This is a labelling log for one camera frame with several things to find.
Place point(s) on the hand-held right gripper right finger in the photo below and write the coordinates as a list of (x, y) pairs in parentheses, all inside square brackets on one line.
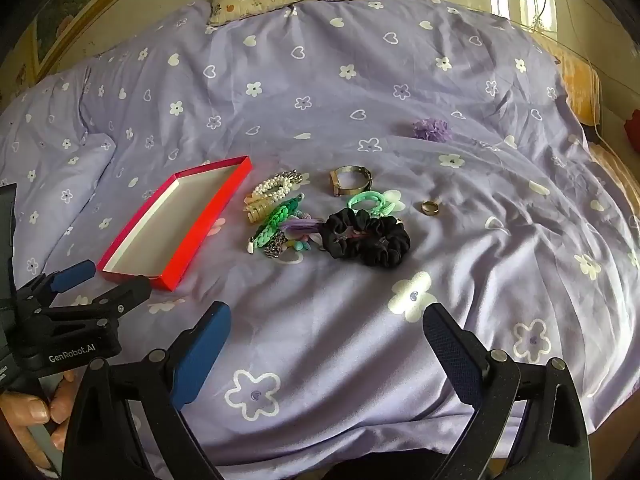
[(450, 355)]

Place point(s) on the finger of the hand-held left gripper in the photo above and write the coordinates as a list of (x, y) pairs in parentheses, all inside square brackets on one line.
[(120, 300), (75, 275)]

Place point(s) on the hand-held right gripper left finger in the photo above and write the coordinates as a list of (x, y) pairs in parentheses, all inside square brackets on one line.
[(200, 360)]

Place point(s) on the red cardboard box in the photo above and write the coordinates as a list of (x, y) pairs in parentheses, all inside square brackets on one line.
[(150, 230)]

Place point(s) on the person's left hand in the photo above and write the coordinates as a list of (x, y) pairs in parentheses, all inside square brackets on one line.
[(25, 412)]

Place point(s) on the black scrunchie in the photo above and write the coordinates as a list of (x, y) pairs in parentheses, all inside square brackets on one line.
[(340, 237)]

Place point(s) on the gold hair claw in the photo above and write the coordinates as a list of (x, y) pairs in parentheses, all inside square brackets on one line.
[(256, 208)]

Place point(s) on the gold metal watch band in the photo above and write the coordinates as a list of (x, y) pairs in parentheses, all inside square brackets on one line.
[(334, 182)]

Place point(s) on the purple flower print blanket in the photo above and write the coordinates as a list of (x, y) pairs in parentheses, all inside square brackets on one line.
[(325, 85)]

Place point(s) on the orange bed sheet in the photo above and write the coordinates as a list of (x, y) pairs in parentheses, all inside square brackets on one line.
[(582, 85)]

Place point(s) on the wall poster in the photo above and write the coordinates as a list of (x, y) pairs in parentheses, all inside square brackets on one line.
[(65, 15)]

